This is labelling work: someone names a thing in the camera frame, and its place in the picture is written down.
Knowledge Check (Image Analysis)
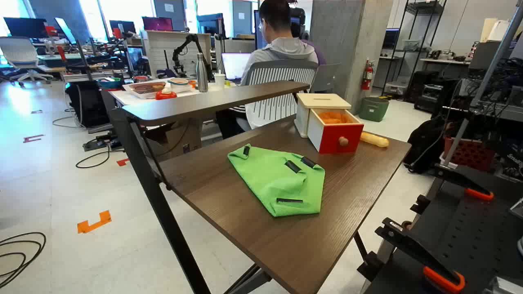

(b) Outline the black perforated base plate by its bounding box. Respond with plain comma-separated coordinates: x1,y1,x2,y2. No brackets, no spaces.
367,166,523,294

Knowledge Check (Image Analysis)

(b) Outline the green storage bin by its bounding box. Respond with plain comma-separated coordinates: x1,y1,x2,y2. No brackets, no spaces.
357,96,389,120

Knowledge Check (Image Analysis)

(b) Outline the black orange clamp far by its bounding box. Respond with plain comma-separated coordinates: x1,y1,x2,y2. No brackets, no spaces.
410,164,495,213

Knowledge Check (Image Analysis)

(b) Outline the green folded cloth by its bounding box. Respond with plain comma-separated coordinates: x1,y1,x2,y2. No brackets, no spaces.
227,143,326,218

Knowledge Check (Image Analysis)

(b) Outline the wooden box with red drawer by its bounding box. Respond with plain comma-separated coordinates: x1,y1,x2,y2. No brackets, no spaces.
294,92,362,153

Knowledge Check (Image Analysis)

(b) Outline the black orange clamp near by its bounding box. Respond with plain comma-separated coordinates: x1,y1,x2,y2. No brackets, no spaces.
354,217,465,294

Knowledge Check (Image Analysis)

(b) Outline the white mesh office chair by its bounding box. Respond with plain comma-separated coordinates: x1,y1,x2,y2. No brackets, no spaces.
245,60,317,128

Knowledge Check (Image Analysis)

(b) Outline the red crate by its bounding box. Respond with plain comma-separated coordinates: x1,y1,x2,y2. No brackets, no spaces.
451,138,495,171

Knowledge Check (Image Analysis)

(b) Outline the dark wooden table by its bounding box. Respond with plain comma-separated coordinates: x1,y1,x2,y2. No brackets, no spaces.
103,81,408,294

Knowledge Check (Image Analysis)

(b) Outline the black orange clamp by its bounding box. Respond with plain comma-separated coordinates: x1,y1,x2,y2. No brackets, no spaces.
354,217,465,294
410,164,495,213

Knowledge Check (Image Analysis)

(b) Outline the black floor cable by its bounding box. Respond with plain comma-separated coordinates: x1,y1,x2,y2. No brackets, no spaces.
0,230,49,290

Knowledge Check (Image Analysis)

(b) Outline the metal water bottle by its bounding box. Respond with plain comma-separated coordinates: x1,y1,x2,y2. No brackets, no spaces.
197,52,207,92

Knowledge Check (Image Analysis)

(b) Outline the red fire extinguisher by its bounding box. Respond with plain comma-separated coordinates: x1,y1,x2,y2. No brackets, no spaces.
361,60,374,91

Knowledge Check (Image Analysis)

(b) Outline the seated person in grey hoodie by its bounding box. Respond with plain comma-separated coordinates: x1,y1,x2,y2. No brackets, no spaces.
215,0,318,138

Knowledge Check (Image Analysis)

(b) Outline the yellow oblong toy object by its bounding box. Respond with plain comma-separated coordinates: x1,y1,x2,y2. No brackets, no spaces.
359,132,389,148

